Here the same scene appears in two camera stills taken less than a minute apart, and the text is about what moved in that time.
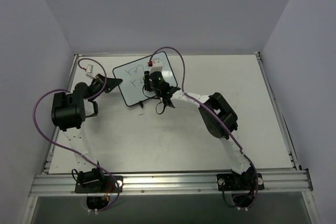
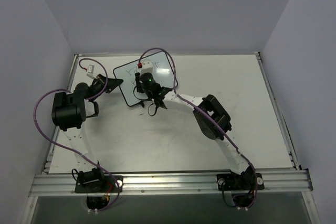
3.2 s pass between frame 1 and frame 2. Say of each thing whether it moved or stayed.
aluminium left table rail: stayed
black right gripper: moved
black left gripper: stayed
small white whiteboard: stayed
